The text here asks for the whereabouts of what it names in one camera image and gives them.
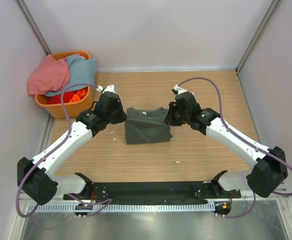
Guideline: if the dark grey t shirt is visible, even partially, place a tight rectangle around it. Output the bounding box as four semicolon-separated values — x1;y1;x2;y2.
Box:
124;107;173;145

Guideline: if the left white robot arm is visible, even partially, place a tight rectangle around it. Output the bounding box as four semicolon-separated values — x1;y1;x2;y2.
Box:
17;85;127;206

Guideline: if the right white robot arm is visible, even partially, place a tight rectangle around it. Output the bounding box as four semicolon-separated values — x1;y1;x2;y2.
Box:
164;89;288;198

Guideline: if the orange plastic tub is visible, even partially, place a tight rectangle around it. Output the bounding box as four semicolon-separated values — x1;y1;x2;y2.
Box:
34;50;94;119

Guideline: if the red orange t shirt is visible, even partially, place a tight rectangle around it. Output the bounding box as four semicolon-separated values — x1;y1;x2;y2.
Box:
47;87;88;105

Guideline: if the light blue t shirt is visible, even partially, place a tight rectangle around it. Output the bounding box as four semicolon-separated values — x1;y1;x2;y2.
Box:
44;54;97;97

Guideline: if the pink t shirt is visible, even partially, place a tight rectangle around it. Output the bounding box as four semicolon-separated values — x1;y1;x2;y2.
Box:
27;54;70;96

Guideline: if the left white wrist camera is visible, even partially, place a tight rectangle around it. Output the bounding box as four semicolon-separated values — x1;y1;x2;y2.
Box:
96;84;117;94

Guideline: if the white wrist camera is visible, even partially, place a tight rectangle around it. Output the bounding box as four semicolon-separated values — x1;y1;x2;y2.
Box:
171;84;194;97
96;84;117;94

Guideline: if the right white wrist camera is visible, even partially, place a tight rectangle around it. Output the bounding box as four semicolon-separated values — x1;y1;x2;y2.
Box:
171;84;194;97

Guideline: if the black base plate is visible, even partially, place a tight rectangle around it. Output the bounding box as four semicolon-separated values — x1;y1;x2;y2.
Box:
75;181;241;206

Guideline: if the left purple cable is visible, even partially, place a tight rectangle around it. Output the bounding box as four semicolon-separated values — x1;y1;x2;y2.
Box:
15;83;113;218

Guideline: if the slotted cable duct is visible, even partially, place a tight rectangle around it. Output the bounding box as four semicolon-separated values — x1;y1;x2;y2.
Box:
36;202;216;213

